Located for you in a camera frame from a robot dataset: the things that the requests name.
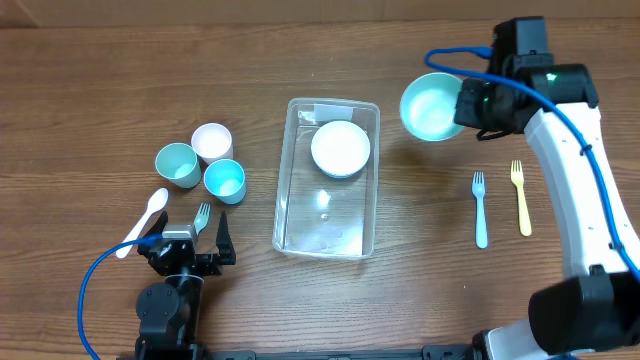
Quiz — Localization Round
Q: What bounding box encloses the blue cable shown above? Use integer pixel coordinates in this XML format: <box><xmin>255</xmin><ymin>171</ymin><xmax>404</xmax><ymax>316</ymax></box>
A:
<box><xmin>424</xmin><ymin>46</ymin><xmax>640</xmax><ymax>284</ymax></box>
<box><xmin>76</xmin><ymin>235</ymin><xmax>164</xmax><ymax>360</ymax></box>

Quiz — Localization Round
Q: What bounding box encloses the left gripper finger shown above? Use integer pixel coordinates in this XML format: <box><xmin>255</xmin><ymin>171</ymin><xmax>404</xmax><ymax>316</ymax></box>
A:
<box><xmin>216</xmin><ymin>211</ymin><xmax>236</xmax><ymax>265</ymax></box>
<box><xmin>137</xmin><ymin>210</ymin><xmax>168</xmax><ymax>250</ymax></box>

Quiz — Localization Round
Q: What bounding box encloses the light blue plastic fork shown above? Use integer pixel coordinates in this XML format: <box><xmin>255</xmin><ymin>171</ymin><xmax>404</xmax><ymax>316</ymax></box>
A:
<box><xmin>472</xmin><ymin>171</ymin><xmax>489</xmax><ymax>249</ymax></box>

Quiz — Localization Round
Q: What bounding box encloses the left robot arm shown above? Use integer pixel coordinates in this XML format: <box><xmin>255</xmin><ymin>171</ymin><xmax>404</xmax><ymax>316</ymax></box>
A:
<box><xmin>135</xmin><ymin>212</ymin><xmax>236</xmax><ymax>360</ymax></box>

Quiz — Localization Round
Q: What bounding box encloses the blue cup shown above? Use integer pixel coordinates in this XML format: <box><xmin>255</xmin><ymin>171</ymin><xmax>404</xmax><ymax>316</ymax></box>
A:
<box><xmin>203</xmin><ymin>159</ymin><xmax>247</xmax><ymax>205</ymax></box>

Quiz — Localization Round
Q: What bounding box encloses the teal bowl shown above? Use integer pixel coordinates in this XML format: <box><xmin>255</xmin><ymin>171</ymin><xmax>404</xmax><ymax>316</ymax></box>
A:
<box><xmin>321</xmin><ymin>168</ymin><xmax>359</xmax><ymax>179</ymax></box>
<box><xmin>399</xmin><ymin>72</ymin><xmax>464</xmax><ymax>142</ymax></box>

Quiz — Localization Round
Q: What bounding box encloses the pink white cup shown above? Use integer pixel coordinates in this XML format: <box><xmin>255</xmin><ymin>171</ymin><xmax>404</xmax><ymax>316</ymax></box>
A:
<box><xmin>191</xmin><ymin>123</ymin><xmax>233</xmax><ymax>164</ymax></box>

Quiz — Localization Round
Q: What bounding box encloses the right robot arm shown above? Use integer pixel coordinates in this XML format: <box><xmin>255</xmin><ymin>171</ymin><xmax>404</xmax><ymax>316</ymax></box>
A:
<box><xmin>456</xmin><ymin>47</ymin><xmax>639</xmax><ymax>359</ymax></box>

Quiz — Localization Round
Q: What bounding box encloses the white plastic spoon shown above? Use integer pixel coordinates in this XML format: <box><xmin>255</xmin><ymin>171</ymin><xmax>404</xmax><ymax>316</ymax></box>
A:
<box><xmin>123</xmin><ymin>188</ymin><xmax>169</xmax><ymax>243</ymax></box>

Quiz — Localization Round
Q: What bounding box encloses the green plastic fork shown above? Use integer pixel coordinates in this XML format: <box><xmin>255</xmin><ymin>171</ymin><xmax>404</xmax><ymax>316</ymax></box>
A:
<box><xmin>193</xmin><ymin>202</ymin><xmax>211</xmax><ymax>234</ymax></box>

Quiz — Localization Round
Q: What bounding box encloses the green cup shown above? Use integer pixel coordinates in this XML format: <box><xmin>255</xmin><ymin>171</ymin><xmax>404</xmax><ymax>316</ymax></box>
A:
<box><xmin>154</xmin><ymin>143</ymin><xmax>202</xmax><ymax>189</ymax></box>

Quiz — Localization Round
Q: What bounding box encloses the white pink bowl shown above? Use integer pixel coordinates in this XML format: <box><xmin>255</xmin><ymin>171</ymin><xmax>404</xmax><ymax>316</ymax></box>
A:
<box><xmin>311</xmin><ymin>120</ymin><xmax>371</xmax><ymax>171</ymax></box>

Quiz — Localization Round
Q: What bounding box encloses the left blue cable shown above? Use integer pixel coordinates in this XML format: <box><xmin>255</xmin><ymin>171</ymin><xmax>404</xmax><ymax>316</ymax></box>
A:
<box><xmin>76</xmin><ymin>235</ymin><xmax>164</xmax><ymax>360</ymax></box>

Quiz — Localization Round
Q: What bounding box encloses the right blue cable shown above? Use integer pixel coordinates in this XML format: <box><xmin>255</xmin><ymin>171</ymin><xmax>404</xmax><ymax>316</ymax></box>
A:
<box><xmin>424</xmin><ymin>46</ymin><xmax>640</xmax><ymax>284</ymax></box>

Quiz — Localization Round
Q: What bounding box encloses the clear plastic container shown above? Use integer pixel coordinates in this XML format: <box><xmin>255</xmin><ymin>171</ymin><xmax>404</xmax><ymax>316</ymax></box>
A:
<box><xmin>272</xmin><ymin>98</ymin><xmax>380</xmax><ymax>260</ymax></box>

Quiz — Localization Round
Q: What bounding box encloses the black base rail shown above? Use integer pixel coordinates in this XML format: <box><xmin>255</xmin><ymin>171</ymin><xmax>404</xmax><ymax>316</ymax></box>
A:
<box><xmin>126</xmin><ymin>345</ymin><xmax>483</xmax><ymax>360</ymax></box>

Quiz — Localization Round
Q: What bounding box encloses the yellow plastic fork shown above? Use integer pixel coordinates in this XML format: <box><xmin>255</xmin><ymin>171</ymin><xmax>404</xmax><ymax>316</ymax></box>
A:
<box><xmin>510</xmin><ymin>160</ymin><xmax>532</xmax><ymax>237</ymax></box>

